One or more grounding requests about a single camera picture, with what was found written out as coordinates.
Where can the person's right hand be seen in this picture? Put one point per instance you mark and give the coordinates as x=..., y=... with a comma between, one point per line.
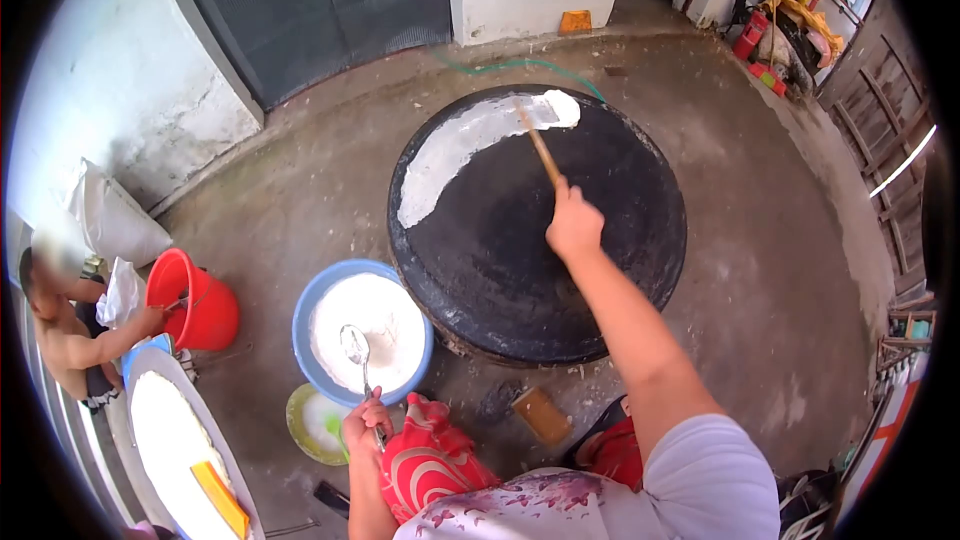
x=574, y=225

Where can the person's left hand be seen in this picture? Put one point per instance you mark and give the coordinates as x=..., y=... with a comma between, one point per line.
x=364, y=420

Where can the person's left fingers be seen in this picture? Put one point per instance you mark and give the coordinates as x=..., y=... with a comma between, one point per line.
x=373, y=411

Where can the person's right fingers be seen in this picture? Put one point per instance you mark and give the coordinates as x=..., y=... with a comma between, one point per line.
x=562, y=199

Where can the metal ladle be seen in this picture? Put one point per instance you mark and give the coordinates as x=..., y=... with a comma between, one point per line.
x=360, y=360

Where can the wooden batter spreader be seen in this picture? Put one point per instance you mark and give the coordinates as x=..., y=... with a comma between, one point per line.
x=541, y=144

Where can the round black griddle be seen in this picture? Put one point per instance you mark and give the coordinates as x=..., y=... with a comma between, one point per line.
x=536, y=225

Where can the small green bowl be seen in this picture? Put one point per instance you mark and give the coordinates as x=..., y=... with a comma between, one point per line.
x=315, y=424

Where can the blue basin of batter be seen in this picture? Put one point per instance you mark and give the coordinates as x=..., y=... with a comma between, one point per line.
x=364, y=330

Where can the person's legs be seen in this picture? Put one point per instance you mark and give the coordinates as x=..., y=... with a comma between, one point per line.
x=465, y=457

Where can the white batter layer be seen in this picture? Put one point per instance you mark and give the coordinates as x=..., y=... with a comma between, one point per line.
x=457, y=150

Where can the wooden block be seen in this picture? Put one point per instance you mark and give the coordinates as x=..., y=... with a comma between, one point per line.
x=541, y=415

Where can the yellow scraper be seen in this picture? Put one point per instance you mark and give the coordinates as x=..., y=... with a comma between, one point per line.
x=219, y=496

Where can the orange brick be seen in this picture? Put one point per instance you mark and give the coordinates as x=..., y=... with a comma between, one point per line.
x=575, y=22

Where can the round tray of pancakes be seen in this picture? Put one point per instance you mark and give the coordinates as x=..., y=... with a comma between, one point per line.
x=184, y=457

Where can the red bucket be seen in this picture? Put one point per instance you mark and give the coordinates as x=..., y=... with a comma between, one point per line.
x=195, y=304

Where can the person's body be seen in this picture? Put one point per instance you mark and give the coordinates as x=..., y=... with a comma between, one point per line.
x=600, y=495

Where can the white plastic bag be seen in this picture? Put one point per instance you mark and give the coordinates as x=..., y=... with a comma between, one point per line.
x=120, y=292

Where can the pile of clutter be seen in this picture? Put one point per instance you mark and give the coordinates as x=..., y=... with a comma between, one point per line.
x=787, y=22

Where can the dark metal door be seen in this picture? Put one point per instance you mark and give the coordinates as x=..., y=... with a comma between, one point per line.
x=315, y=11

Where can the white sack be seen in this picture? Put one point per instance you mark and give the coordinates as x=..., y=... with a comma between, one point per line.
x=116, y=217

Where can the wooden door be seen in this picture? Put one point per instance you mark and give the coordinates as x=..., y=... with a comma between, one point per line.
x=881, y=127

